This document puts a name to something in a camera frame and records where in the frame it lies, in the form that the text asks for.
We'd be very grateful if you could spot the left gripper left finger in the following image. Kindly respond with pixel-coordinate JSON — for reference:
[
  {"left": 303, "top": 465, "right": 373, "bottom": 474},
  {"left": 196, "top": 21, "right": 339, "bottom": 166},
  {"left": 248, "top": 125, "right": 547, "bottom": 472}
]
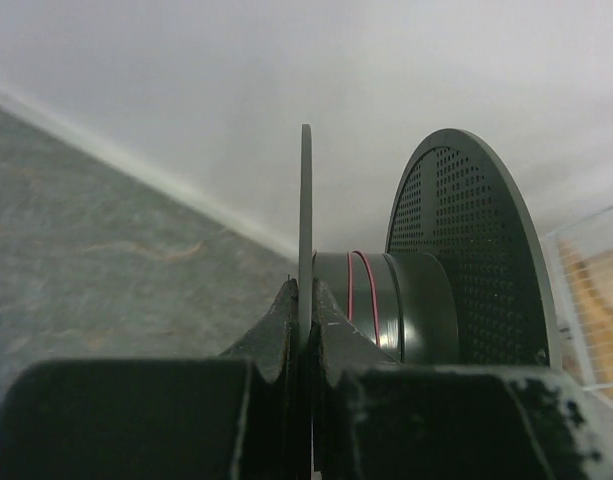
[{"left": 0, "top": 280, "right": 298, "bottom": 479}]

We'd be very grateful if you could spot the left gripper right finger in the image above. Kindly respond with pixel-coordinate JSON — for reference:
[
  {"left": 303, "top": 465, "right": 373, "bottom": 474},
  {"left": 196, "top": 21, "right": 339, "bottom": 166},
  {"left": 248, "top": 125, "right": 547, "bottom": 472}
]
[{"left": 311, "top": 281, "right": 613, "bottom": 479}]

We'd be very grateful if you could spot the red wire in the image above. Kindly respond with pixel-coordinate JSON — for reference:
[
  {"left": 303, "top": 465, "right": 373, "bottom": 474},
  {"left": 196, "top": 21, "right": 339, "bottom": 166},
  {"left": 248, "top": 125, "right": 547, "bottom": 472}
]
[{"left": 346, "top": 249, "right": 385, "bottom": 349}]

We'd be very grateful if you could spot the grey filament spool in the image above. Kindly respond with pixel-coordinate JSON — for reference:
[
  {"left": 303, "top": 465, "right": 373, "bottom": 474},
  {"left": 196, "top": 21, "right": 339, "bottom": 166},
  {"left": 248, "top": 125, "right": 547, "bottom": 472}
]
[{"left": 296, "top": 123, "right": 565, "bottom": 371}]

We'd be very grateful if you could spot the white wire wooden shelf rack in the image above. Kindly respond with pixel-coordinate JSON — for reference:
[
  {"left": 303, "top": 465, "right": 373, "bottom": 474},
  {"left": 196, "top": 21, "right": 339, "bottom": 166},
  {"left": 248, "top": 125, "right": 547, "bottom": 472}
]
[{"left": 544, "top": 206, "right": 613, "bottom": 401}]

